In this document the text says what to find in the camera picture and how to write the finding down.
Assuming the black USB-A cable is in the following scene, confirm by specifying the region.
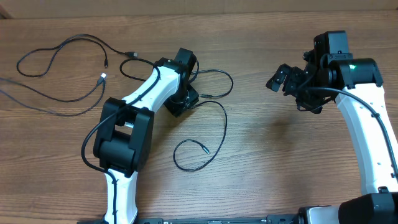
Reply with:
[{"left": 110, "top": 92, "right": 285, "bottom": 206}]
[{"left": 16, "top": 33, "right": 139, "bottom": 78}]

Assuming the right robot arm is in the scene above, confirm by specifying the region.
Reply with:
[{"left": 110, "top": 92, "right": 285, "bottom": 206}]
[{"left": 266, "top": 30, "right": 397, "bottom": 224}]

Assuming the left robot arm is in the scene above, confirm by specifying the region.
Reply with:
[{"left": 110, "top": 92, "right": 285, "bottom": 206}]
[{"left": 93, "top": 48, "right": 198, "bottom": 223}]

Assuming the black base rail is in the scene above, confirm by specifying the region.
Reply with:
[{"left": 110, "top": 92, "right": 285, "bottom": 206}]
[{"left": 132, "top": 214, "right": 305, "bottom": 224}]

